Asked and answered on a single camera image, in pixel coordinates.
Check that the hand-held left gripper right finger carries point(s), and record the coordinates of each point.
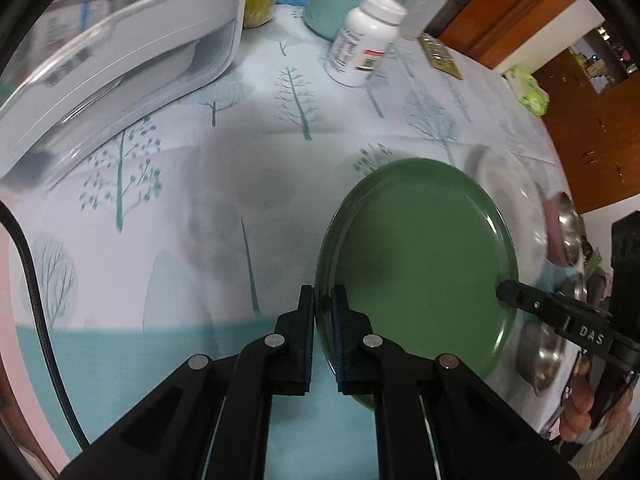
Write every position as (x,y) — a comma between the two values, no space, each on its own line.
(340,340)

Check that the pink bowl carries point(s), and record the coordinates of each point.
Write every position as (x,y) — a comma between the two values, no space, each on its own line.
(552,232)

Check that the gold foil packet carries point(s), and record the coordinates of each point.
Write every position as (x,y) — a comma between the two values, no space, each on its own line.
(440,56)

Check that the green plate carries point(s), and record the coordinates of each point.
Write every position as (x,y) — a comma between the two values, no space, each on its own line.
(420,260)

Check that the large steel bowl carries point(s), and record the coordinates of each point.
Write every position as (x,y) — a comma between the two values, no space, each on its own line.
(542,355)

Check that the tree print tablecloth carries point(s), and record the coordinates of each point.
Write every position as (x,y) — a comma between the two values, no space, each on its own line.
(200,240)

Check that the teal canister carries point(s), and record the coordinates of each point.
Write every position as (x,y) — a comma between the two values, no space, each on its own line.
(345,0)

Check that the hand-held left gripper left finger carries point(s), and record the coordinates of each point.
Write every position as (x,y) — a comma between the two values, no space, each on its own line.
(305,350)

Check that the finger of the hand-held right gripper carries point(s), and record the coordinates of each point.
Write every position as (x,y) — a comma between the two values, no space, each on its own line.
(540,302)

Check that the white pill bottle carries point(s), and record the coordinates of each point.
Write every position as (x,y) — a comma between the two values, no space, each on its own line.
(362,40)

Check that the green tissue pack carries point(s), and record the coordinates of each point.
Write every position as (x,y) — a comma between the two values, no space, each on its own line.
(527,89)

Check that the wooden wardrobe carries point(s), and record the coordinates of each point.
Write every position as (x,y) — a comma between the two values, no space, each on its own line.
(575,150)

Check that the person's right hand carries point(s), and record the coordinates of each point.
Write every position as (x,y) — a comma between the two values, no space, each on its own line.
(580,402)

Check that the clear squeeze bottle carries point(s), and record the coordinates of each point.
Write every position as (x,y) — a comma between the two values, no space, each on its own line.
(422,7)

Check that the clear glass plate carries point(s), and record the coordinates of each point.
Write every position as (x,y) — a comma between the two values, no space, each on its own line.
(515,195)

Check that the yellow glass bowl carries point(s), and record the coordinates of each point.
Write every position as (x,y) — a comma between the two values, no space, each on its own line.
(260,7)

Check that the small steel bowl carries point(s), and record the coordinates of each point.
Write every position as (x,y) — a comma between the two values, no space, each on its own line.
(570,225)

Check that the wooden door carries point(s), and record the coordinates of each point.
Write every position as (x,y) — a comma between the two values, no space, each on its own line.
(495,10)

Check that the cluttered shelf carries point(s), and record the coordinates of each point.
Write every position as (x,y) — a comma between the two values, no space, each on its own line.
(602,55)

